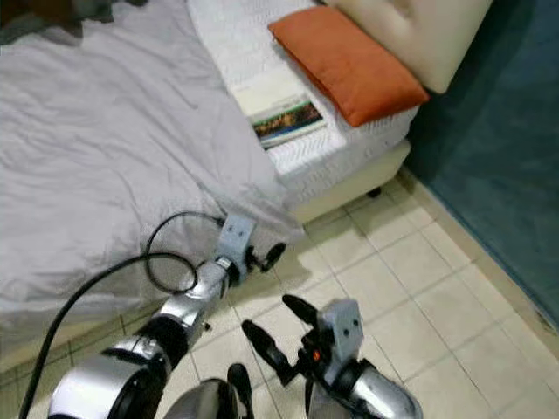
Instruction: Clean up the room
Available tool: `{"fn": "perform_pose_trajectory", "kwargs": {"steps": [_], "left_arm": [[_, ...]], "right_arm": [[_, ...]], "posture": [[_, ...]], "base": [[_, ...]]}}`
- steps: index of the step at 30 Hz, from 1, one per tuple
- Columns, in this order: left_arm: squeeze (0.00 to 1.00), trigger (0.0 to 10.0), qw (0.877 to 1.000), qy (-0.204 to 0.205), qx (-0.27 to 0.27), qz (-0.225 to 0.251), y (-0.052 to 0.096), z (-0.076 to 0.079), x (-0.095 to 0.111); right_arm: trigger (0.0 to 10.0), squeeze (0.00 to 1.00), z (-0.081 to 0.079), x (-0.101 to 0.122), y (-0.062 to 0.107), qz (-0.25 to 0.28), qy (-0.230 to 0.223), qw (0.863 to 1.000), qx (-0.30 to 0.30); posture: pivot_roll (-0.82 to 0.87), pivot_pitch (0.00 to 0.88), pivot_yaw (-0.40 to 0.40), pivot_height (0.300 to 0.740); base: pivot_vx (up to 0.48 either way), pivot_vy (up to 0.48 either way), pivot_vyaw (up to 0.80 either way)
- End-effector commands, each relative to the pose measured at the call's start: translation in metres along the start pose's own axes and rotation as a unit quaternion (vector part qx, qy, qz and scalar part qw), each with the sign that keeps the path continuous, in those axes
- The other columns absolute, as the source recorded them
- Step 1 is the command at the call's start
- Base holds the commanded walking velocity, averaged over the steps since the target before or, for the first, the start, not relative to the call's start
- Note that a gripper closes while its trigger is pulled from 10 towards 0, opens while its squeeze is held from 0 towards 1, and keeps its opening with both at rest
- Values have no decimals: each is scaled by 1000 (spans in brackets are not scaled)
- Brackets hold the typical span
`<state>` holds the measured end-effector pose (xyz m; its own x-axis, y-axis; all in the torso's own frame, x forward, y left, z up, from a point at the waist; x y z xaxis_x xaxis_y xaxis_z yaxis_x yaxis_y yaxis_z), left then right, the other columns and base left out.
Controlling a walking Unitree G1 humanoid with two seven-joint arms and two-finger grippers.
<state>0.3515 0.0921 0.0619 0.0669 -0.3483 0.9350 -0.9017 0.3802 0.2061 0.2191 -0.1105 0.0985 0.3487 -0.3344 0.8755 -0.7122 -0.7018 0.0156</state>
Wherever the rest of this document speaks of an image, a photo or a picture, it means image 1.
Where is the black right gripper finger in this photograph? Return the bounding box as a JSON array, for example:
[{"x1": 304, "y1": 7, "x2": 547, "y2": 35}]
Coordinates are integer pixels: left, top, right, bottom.
[
  {"x1": 241, "y1": 319, "x2": 302, "y2": 385},
  {"x1": 282, "y1": 294, "x2": 324, "y2": 337}
]

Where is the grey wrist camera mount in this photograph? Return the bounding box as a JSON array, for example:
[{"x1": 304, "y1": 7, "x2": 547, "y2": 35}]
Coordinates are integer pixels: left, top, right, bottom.
[
  {"x1": 217, "y1": 213, "x2": 258, "y2": 264},
  {"x1": 321, "y1": 298, "x2": 364, "y2": 365}
]

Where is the brown pleated curtain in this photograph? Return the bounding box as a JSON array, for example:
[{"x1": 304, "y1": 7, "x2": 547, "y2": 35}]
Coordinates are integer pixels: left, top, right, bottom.
[{"x1": 0, "y1": 0, "x2": 81, "y2": 24}]

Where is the orange rectangular pillow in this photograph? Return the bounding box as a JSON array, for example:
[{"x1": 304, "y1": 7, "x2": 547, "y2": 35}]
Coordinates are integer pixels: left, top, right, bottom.
[{"x1": 266, "y1": 5, "x2": 431, "y2": 129}]

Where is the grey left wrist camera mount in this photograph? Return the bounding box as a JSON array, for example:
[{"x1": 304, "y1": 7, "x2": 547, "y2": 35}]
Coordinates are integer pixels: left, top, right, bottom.
[{"x1": 217, "y1": 213, "x2": 258, "y2": 264}]

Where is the cream padded headboard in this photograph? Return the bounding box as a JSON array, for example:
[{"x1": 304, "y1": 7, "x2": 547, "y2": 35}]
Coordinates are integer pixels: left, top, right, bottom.
[{"x1": 322, "y1": 0, "x2": 495, "y2": 95}]

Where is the thin picture book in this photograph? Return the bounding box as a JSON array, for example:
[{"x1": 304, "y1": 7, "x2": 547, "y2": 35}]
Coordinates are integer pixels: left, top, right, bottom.
[{"x1": 231, "y1": 67, "x2": 327, "y2": 150}]

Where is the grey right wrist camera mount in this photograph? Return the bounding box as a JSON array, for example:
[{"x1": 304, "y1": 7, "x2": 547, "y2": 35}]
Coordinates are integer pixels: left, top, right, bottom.
[{"x1": 321, "y1": 298, "x2": 364, "y2": 365}]

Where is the white quilted mattress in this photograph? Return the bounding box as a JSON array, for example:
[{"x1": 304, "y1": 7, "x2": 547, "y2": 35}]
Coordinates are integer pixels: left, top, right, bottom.
[{"x1": 187, "y1": 0, "x2": 419, "y2": 199}]

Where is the grey wrinkled bed sheet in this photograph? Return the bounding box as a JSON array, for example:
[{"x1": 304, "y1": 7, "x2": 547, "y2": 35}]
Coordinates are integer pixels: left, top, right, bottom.
[{"x1": 0, "y1": 0, "x2": 308, "y2": 352}]

